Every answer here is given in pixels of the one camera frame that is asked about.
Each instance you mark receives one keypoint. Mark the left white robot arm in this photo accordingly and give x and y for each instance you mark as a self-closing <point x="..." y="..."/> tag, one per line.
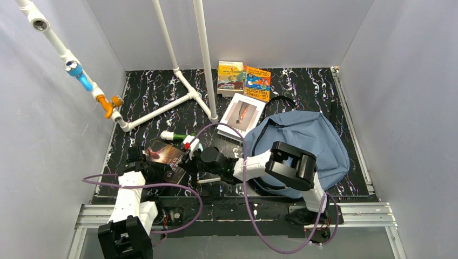
<point x="127" y="232"/>

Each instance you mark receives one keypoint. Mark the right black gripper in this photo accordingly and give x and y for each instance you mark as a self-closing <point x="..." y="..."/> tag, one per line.
<point x="193" y="159"/>

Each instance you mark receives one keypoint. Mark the white art book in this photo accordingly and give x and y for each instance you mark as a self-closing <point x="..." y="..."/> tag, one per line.
<point x="243" y="113"/>

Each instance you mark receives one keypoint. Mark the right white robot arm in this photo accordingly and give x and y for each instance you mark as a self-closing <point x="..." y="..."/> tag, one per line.
<point x="293" y="167"/>

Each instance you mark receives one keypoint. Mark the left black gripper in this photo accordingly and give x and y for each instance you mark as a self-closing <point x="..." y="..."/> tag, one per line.
<point x="142" y="163"/>

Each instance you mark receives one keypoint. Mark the white yellow marker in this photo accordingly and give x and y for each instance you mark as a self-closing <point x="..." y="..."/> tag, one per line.
<point x="203" y="181"/>

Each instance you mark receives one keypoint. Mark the yellow illustrated book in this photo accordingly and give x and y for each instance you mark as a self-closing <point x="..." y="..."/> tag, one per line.
<point x="231" y="78"/>

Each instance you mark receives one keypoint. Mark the orange pipe valve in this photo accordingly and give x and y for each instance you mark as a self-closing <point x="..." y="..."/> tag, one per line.
<point x="109" y="106"/>

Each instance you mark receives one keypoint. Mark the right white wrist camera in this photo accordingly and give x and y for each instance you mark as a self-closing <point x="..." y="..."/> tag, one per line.
<point x="190" y="145"/>

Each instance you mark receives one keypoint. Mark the dark Three Days book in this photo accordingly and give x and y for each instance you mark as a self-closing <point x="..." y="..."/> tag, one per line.
<point x="161" y="152"/>

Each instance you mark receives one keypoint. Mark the orange treehouse book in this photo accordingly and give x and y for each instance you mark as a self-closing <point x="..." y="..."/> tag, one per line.
<point x="257" y="84"/>

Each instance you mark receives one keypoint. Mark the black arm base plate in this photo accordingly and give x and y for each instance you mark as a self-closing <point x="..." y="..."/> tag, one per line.
<point x="229" y="217"/>

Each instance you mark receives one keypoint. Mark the white PVC pipe frame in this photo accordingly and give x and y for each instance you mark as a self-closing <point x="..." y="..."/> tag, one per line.
<point x="40" y="24"/>

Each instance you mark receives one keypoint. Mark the aluminium rail frame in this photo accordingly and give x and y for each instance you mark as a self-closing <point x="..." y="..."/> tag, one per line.
<point x="359" y="214"/>

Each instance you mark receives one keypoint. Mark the green white pipe fitting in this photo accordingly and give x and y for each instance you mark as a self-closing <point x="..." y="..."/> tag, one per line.
<point x="172" y="136"/>

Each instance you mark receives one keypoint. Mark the blue student backpack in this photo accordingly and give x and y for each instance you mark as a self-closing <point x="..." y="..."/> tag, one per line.
<point x="310" y="131"/>

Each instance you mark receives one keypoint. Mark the blue pipe valve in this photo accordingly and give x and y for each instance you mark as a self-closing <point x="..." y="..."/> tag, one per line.
<point x="74" y="69"/>

